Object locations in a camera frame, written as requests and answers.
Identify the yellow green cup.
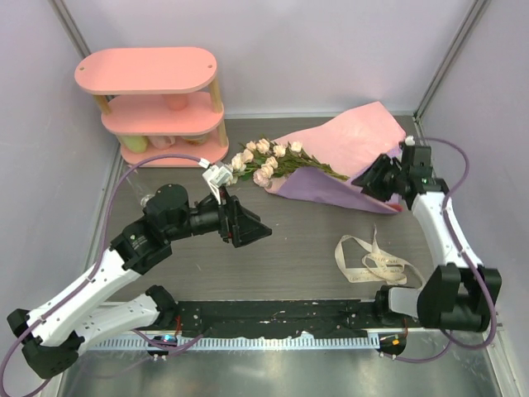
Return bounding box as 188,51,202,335
119,136,149,154

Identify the orange patterned bowl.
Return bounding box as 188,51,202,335
181,132,209,146

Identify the pink cup on shelf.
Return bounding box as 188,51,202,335
164,93,188,112

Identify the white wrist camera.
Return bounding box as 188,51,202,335
403,136,416,146
202,162,233,203

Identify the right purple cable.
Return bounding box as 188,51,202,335
388,137,497,364

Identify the pink three-tier shelf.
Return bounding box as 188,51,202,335
74,46,229,167

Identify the cream printed ribbon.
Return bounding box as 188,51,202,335
334,227,426,289

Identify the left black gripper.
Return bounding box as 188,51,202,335
165,184,272,246

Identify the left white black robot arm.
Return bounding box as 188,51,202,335
7,184,272,380

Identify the purple pink wrapping paper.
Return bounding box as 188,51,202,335
266,102,406,214

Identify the pink flower bouquet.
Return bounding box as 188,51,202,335
227,137,348,188

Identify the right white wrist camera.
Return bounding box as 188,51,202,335
403,136,416,146

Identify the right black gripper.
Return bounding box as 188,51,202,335
351,155,407,204

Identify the pink mug on shelf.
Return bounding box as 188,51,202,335
148,136,176,150

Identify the clear glass vase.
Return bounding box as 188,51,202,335
123,165,156,208

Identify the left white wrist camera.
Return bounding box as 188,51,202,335
202,162,233,203

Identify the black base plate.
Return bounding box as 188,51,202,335
164,298,425,339

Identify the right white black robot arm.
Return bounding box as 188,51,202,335
352,137,502,332

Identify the aluminium frame rail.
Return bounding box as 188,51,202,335
50,298,505,352

